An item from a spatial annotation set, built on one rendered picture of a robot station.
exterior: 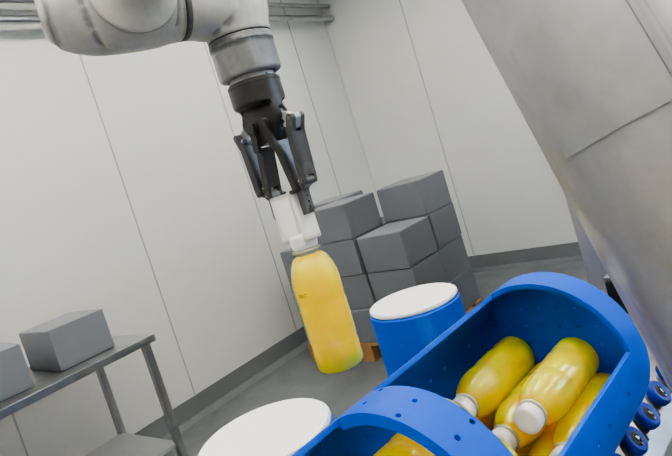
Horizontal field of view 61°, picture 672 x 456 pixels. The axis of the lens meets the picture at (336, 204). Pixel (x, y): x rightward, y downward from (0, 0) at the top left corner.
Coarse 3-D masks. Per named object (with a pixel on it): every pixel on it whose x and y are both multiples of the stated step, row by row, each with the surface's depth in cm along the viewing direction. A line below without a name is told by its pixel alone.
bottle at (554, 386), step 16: (560, 352) 87; (576, 352) 87; (592, 352) 88; (544, 368) 83; (560, 368) 83; (576, 368) 84; (592, 368) 87; (528, 384) 81; (544, 384) 80; (560, 384) 80; (576, 384) 82; (528, 400) 79; (544, 400) 79; (560, 400) 79; (576, 400) 83; (544, 416) 78; (560, 416) 79
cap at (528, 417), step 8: (520, 408) 78; (528, 408) 77; (536, 408) 78; (520, 416) 78; (528, 416) 77; (536, 416) 76; (520, 424) 78; (528, 424) 78; (536, 424) 77; (528, 432) 78; (536, 432) 77
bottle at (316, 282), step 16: (304, 256) 81; (320, 256) 81; (304, 272) 80; (320, 272) 80; (336, 272) 81; (304, 288) 80; (320, 288) 79; (336, 288) 80; (304, 304) 80; (320, 304) 80; (336, 304) 80; (304, 320) 81; (320, 320) 80; (336, 320) 80; (352, 320) 82; (320, 336) 80; (336, 336) 80; (352, 336) 81; (320, 352) 81; (336, 352) 80; (352, 352) 81; (320, 368) 82; (336, 368) 80
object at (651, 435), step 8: (656, 376) 106; (664, 384) 105; (648, 400) 100; (656, 408) 99; (664, 408) 100; (664, 416) 99; (664, 424) 97; (648, 432) 94; (656, 432) 95; (664, 432) 96; (648, 440) 93; (656, 440) 94; (664, 440) 94; (624, 448) 90; (656, 448) 92; (664, 448) 93
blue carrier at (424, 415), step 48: (528, 288) 93; (576, 288) 90; (480, 336) 106; (528, 336) 102; (576, 336) 96; (624, 336) 86; (384, 384) 76; (432, 384) 94; (624, 384) 81; (336, 432) 73; (384, 432) 85; (432, 432) 61; (480, 432) 62; (576, 432) 69; (624, 432) 82
